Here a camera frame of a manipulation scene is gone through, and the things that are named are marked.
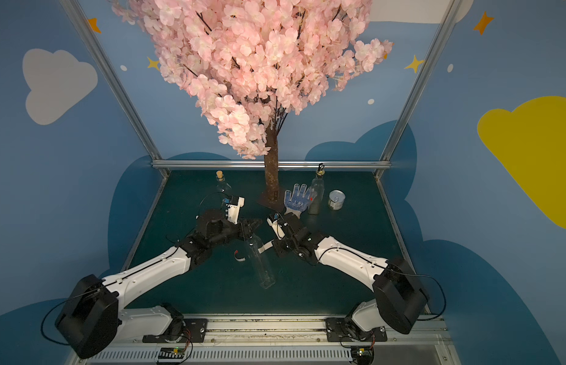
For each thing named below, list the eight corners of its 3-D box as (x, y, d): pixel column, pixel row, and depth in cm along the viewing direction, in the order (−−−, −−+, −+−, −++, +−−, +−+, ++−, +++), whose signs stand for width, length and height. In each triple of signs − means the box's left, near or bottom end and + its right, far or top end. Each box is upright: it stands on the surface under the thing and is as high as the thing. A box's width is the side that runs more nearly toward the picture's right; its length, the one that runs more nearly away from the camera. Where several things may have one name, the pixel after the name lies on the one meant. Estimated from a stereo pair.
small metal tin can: (328, 210, 108) (330, 203, 104) (326, 196, 114) (328, 189, 110) (344, 210, 108) (347, 203, 104) (342, 196, 114) (344, 189, 110)
